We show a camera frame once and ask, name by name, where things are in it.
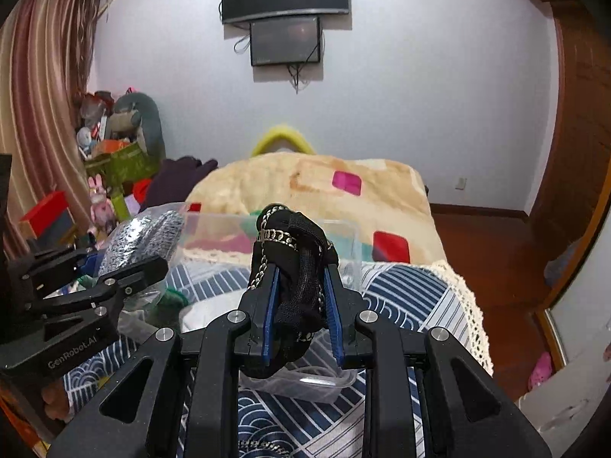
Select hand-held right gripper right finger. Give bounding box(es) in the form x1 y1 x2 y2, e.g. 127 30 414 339
323 264 553 458

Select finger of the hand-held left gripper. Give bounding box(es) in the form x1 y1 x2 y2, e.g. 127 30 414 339
36 255 169 316
8 247 99 292

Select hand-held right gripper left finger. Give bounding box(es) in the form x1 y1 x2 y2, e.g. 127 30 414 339
45 264 282 458

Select black cloth with silver chain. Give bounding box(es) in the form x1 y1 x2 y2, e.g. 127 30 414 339
239 204 341 381

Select clear plastic container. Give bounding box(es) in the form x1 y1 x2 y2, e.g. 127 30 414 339
179 212 370 404

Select green soft item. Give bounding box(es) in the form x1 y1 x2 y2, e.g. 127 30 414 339
143 286 190 326

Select person's left hand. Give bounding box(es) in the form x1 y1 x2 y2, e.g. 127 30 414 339
40 381 74 421

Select silver sequin cloth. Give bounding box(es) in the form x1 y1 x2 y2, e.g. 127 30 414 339
98 210 188 283

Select red box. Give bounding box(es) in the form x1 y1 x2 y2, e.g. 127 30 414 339
19 191 78 240

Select blue wave pattern bedsheet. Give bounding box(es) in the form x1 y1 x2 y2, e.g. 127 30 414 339
62 260 461 458

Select pink bunny plush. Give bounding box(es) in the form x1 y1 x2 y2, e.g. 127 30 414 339
88 174 118 235

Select red cloth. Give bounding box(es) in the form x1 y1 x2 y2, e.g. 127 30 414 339
131 179 154 204

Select dark purple cloth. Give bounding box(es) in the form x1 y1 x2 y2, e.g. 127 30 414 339
140 155 220 211

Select green cardboard box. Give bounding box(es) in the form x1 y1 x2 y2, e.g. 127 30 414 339
84 140 162 188

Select beige blanket with coloured squares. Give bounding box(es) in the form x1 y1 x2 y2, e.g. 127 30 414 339
184 155 447 268

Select white lace cloth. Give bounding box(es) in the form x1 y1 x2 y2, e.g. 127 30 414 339
427 260 496 379

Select pile of small toys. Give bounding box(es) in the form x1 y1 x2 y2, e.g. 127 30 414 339
73 88 118 159

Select grey plush toy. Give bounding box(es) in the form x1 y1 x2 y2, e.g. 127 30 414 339
104 90 166 164

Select striped brown curtain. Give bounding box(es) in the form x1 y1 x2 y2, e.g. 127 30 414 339
0 0 112 261

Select pink slipper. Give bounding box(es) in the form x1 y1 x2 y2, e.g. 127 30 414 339
527 350 555 390

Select brown wooden wardrobe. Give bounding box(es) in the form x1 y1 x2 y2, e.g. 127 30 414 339
487 0 611 270

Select yellow plush ring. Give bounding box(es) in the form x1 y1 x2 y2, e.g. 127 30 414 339
250 124 318 158

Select black cables under monitor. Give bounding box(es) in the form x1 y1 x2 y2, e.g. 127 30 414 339
285 61 312 95

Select small black wall monitor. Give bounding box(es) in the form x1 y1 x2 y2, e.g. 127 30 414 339
249 16 322 68

